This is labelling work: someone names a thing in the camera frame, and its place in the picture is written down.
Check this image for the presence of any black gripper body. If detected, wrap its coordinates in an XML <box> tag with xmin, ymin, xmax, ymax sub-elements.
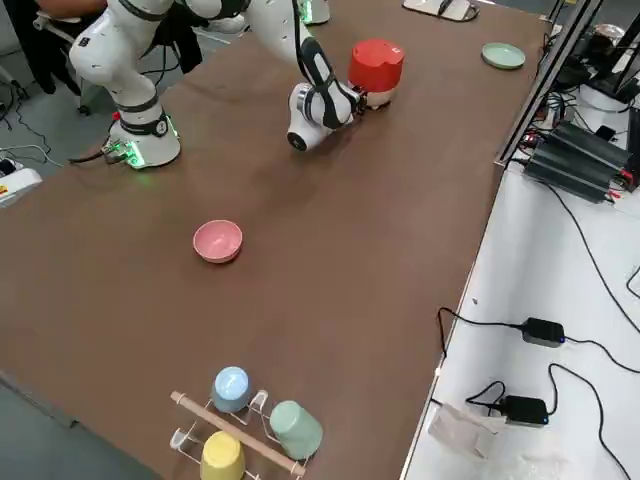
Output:
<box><xmin>351</xmin><ymin>85</ymin><xmax>371</xmax><ymax>117</ymax></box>

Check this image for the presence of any white cutting board grey rim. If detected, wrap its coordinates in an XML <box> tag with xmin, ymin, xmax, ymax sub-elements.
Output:
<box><xmin>402</xmin><ymin>0</ymin><xmax>481</xmax><ymax>24</ymax></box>

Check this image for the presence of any pale green round plate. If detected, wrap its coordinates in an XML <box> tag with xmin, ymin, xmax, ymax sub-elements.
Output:
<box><xmin>481</xmin><ymin>42</ymin><xmax>527</xmax><ymax>71</ymax></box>

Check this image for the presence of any black cloth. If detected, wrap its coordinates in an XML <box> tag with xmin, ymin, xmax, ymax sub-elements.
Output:
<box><xmin>154</xmin><ymin>12</ymin><xmax>204</xmax><ymax>75</ymax></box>

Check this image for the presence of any pink bowl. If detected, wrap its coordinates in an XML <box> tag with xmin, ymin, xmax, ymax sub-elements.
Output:
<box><xmin>192</xmin><ymin>219</ymin><xmax>245</xmax><ymax>264</ymax></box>

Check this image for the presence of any black finned power supply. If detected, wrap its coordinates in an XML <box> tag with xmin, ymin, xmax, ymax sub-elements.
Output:
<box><xmin>523</xmin><ymin>119</ymin><xmax>640</xmax><ymax>205</ymax></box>

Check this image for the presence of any black monitor stand white base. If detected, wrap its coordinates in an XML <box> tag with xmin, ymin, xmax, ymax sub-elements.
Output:
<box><xmin>549</xmin><ymin>0</ymin><xmax>640</xmax><ymax>114</ymax></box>

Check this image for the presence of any black power adapter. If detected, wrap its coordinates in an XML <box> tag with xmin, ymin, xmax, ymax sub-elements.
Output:
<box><xmin>502</xmin><ymin>394</ymin><xmax>550</xmax><ymax>429</ymax></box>
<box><xmin>522</xmin><ymin>317</ymin><xmax>566</xmax><ymax>347</ymax></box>

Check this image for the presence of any blue cup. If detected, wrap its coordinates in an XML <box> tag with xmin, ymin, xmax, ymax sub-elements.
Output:
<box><xmin>210</xmin><ymin>366</ymin><xmax>251</xmax><ymax>414</ymax></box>

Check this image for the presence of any person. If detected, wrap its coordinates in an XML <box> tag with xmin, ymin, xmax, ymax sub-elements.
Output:
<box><xmin>12</xmin><ymin>0</ymin><xmax>109</xmax><ymax>96</ymax></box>

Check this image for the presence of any green cup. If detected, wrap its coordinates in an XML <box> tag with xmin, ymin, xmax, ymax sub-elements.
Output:
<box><xmin>269</xmin><ymin>399</ymin><xmax>324</xmax><ymax>461</ymax></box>

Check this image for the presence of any clear plastic bag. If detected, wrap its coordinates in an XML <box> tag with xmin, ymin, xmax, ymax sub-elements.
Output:
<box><xmin>429</xmin><ymin>402</ymin><xmax>507</xmax><ymax>461</ymax></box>

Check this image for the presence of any clear cup rack wooden rod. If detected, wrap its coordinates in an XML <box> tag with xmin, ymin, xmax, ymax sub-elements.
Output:
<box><xmin>168</xmin><ymin>389</ymin><xmax>307</xmax><ymax>480</ymax></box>

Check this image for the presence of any white control box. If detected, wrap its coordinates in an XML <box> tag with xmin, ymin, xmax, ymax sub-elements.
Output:
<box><xmin>0</xmin><ymin>167</ymin><xmax>44</xmax><ymax>209</ymax></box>

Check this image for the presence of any yellow cup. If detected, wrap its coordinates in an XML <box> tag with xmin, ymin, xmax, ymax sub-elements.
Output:
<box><xmin>199</xmin><ymin>430</ymin><xmax>247</xmax><ymax>480</ymax></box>

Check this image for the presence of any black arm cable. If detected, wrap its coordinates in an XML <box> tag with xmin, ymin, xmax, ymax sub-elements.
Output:
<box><xmin>294</xmin><ymin>0</ymin><xmax>359</xmax><ymax>130</ymax></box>

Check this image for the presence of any aluminium frame post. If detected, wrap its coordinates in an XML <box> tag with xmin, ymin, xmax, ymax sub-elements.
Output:
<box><xmin>493</xmin><ymin>0</ymin><xmax>594</xmax><ymax>169</ymax></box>

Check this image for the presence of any black adapter cable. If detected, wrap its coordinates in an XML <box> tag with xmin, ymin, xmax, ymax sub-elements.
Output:
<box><xmin>547</xmin><ymin>339</ymin><xmax>640</xmax><ymax>480</ymax></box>
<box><xmin>437</xmin><ymin>306</ymin><xmax>526</xmax><ymax>372</ymax></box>

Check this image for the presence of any black power supply cable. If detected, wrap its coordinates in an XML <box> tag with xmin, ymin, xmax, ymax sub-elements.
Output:
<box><xmin>547</xmin><ymin>182</ymin><xmax>640</xmax><ymax>335</ymax></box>

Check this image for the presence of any white floor cable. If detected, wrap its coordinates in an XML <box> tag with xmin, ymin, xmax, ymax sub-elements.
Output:
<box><xmin>0</xmin><ymin>143</ymin><xmax>66</xmax><ymax>166</ymax></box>

